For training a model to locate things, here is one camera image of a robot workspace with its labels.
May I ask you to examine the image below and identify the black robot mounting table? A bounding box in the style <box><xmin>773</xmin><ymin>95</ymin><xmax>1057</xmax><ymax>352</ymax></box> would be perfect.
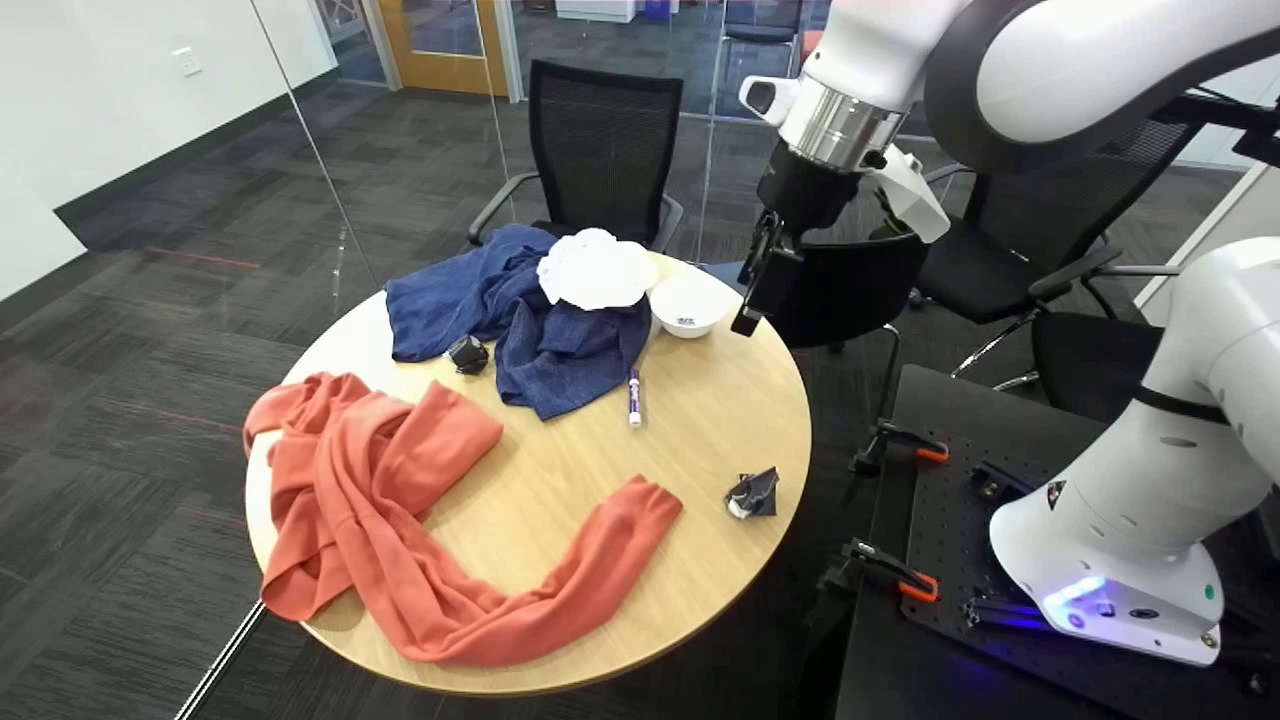
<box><xmin>845</xmin><ymin>363</ymin><xmax>1280</xmax><ymax>720</ymax></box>

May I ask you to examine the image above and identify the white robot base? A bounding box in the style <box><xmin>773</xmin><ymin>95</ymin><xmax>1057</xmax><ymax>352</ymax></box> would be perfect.
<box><xmin>989</xmin><ymin>235</ymin><xmax>1280</xmax><ymax>667</ymax></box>

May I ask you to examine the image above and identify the orange cloth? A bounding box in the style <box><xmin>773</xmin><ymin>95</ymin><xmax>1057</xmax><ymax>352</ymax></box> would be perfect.
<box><xmin>244</xmin><ymin>370</ymin><xmax>685</xmax><ymax>667</ymax></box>

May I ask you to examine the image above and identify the blue towel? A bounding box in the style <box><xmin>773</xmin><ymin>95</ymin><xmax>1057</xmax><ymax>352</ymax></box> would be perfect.
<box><xmin>382</xmin><ymin>223</ymin><xmax>651</xmax><ymax>421</ymax></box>

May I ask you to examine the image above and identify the orange black clamp upper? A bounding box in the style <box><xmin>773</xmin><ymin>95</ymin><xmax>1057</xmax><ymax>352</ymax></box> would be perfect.
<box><xmin>849</xmin><ymin>421</ymin><xmax>952</xmax><ymax>475</ymax></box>

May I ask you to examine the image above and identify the white ceramic bowl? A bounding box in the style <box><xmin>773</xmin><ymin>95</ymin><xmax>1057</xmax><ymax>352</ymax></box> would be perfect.
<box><xmin>649</xmin><ymin>272</ymin><xmax>726</xmax><ymax>339</ymax></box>

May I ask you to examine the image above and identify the orange black clamp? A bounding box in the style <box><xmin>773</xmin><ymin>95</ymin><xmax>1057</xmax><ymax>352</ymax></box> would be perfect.
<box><xmin>816</xmin><ymin>535</ymin><xmax>938</xmax><ymax>602</ymax></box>
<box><xmin>849</xmin><ymin>421</ymin><xmax>952</xmax><ymax>475</ymax></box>

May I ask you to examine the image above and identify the white crumpled cloth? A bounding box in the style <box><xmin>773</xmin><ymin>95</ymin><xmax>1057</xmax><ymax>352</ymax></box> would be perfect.
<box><xmin>537</xmin><ymin>226</ymin><xmax>657</xmax><ymax>310</ymax></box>

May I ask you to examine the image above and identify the purple and white marker pen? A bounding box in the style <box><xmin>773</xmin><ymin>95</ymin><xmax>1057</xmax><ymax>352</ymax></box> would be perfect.
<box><xmin>623</xmin><ymin>370</ymin><xmax>649</xmax><ymax>429</ymax></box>

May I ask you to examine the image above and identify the orange black clamp lower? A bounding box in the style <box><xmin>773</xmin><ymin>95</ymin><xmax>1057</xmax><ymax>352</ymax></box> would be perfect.
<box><xmin>816</xmin><ymin>535</ymin><xmax>938</xmax><ymax>602</ymax></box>

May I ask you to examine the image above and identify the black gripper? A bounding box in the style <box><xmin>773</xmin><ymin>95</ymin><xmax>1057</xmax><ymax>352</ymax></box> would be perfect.
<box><xmin>726</xmin><ymin>140</ymin><xmax>858</xmax><ymax>337</ymax></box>

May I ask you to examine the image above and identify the small black round object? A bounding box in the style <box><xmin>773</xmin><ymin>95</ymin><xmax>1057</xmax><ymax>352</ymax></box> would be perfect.
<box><xmin>449</xmin><ymin>337</ymin><xmax>489</xmax><ymax>375</ymax></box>

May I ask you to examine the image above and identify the black office chair right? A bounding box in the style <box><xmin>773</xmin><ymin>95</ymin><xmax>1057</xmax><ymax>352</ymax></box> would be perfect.
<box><xmin>743</xmin><ymin>117</ymin><xmax>1202</xmax><ymax>403</ymax></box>

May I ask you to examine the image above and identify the black mesh office chair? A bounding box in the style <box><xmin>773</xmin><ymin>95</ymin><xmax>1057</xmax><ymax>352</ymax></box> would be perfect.
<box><xmin>468</xmin><ymin>60</ymin><xmax>685</xmax><ymax>246</ymax></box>

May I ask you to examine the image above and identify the round wooden table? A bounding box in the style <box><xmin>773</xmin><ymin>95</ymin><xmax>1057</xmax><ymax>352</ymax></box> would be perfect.
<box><xmin>293</xmin><ymin>295</ymin><xmax>810</xmax><ymax>696</ymax></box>

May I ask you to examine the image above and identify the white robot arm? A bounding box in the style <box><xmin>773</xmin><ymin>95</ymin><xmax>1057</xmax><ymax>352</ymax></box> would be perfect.
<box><xmin>731</xmin><ymin>0</ymin><xmax>1280</xmax><ymax>337</ymax></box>

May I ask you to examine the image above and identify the wooden door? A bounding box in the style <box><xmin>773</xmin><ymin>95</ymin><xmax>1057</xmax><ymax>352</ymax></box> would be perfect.
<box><xmin>374</xmin><ymin>0</ymin><xmax>507</xmax><ymax>100</ymax></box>

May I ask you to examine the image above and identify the black and silver clip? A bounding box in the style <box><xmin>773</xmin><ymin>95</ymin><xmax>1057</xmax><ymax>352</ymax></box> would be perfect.
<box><xmin>724</xmin><ymin>469</ymin><xmax>781</xmax><ymax>520</ymax></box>

